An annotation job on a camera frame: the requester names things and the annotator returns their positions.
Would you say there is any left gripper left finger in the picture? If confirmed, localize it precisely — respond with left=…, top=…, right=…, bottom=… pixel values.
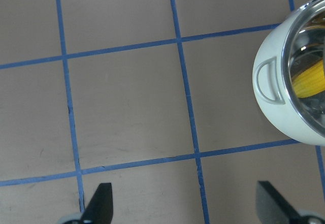
left=57, top=182, right=114, bottom=224

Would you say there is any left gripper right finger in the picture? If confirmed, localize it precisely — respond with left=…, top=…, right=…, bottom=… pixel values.
left=255, top=180, right=325, bottom=224

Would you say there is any yellow corn cob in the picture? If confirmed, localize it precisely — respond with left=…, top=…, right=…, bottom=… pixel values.
left=292, top=59, right=324, bottom=98

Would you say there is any pale green cooking pot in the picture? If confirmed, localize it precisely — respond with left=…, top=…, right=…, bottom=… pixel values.
left=252, top=0, right=324, bottom=146

